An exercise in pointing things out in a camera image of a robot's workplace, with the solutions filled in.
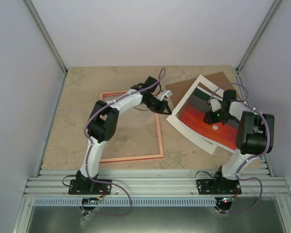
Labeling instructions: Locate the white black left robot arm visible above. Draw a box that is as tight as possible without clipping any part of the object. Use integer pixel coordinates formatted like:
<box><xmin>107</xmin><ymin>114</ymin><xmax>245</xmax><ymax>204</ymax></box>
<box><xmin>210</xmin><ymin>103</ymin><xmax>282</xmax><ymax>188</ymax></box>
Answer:
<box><xmin>69</xmin><ymin>77</ymin><xmax>172</xmax><ymax>194</ymax></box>

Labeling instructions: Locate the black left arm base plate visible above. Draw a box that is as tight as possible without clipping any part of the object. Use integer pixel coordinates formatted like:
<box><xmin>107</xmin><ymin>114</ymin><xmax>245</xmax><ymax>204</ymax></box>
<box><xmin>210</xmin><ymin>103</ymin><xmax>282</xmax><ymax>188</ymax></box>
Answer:
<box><xmin>68</xmin><ymin>179</ymin><xmax>112</xmax><ymax>195</ymax></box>

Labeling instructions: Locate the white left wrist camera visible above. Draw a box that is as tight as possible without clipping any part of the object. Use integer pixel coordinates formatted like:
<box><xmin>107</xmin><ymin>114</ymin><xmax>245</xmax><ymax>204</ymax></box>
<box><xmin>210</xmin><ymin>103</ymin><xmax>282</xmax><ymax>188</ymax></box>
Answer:
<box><xmin>156</xmin><ymin>90</ymin><xmax>173</xmax><ymax>101</ymax></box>

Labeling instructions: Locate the aluminium corner post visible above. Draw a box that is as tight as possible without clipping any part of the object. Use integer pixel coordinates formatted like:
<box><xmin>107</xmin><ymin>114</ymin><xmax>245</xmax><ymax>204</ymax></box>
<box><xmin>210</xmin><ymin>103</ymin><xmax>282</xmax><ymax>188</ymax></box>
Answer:
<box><xmin>235</xmin><ymin>0</ymin><xmax>283</xmax><ymax>75</ymax></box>
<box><xmin>23</xmin><ymin>0</ymin><xmax>68</xmax><ymax>76</ymax></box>

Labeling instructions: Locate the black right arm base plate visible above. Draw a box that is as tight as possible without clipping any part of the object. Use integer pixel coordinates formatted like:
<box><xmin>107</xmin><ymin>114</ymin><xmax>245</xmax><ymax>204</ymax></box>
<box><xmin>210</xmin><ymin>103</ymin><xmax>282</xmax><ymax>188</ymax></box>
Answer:
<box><xmin>196</xmin><ymin>178</ymin><xmax>242</xmax><ymax>195</ymax></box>

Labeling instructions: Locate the red wooden picture frame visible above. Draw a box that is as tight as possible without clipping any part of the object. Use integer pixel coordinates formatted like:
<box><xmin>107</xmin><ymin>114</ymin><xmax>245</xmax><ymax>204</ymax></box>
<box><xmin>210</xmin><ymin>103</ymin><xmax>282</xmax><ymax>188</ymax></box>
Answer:
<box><xmin>100</xmin><ymin>105</ymin><xmax>164</xmax><ymax>164</ymax></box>

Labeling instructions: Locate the aluminium rail platform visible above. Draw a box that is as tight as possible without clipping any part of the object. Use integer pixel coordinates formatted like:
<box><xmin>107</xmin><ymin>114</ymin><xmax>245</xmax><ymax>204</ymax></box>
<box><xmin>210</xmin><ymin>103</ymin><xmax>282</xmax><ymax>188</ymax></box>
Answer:
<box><xmin>23</xmin><ymin>169</ymin><xmax>291</xmax><ymax>197</ymax></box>

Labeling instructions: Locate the grey slotted cable duct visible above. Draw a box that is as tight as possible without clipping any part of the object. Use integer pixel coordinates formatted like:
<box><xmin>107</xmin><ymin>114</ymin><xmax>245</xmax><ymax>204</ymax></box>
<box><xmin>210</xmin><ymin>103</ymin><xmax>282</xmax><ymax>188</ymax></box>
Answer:
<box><xmin>33</xmin><ymin>197</ymin><xmax>216</xmax><ymax>207</ymax></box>

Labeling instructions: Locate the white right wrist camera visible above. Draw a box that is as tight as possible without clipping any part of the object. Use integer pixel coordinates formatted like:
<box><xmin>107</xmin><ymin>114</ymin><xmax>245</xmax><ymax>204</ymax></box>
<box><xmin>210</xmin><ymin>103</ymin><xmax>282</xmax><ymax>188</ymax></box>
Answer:
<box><xmin>208</xmin><ymin>98</ymin><xmax>221</xmax><ymax>112</ymax></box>

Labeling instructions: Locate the aluminium corner post right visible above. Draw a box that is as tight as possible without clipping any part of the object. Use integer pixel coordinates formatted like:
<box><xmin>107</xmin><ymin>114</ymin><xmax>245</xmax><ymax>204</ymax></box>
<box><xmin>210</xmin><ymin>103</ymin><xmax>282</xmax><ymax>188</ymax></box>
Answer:
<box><xmin>235</xmin><ymin>0</ymin><xmax>283</xmax><ymax>75</ymax></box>

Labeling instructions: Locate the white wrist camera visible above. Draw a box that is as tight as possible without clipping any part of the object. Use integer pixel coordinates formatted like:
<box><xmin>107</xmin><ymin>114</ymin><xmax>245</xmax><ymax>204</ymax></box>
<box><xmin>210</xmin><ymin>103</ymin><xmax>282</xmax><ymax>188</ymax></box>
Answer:
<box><xmin>156</xmin><ymin>90</ymin><xmax>173</xmax><ymax>101</ymax></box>
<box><xmin>208</xmin><ymin>98</ymin><xmax>221</xmax><ymax>112</ymax></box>

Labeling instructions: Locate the white photo mat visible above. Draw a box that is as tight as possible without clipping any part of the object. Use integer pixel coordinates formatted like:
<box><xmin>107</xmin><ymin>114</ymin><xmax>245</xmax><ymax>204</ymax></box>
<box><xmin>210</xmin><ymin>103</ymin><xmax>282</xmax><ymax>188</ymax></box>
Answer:
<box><xmin>165</xmin><ymin>72</ymin><xmax>239</xmax><ymax>154</ymax></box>

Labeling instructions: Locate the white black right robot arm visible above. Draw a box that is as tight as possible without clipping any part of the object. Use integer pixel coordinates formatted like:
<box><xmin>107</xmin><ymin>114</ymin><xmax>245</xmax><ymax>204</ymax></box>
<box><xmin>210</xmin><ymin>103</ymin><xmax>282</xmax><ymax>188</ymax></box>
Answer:
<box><xmin>204</xmin><ymin>90</ymin><xmax>275</xmax><ymax>194</ymax></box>

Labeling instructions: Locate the brown cardboard backing board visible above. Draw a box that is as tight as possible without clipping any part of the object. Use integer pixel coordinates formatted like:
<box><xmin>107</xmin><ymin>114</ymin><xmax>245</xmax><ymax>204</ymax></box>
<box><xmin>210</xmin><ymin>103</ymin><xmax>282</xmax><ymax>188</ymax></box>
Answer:
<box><xmin>165</xmin><ymin>72</ymin><xmax>230</xmax><ymax>107</ymax></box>

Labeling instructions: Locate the clear plastic bag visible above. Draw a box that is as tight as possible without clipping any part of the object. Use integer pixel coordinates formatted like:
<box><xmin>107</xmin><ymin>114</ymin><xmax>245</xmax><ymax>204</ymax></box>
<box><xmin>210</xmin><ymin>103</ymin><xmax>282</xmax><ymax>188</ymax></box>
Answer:
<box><xmin>80</xmin><ymin>212</ymin><xmax>94</xmax><ymax>229</ymax></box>

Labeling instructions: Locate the red sunset photo print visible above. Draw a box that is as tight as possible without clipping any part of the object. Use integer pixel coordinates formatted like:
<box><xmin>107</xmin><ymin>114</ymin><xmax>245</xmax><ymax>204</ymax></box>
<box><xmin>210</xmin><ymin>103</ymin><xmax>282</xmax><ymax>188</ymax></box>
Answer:
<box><xmin>176</xmin><ymin>83</ymin><xmax>239</xmax><ymax>152</ymax></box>

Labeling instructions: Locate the aluminium corner post left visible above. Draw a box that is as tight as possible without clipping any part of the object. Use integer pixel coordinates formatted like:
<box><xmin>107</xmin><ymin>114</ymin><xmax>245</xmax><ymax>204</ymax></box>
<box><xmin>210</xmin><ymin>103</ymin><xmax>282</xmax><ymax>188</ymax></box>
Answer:
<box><xmin>23</xmin><ymin>0</ymin><xmax>68</xmax><ymax>76</ymax></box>

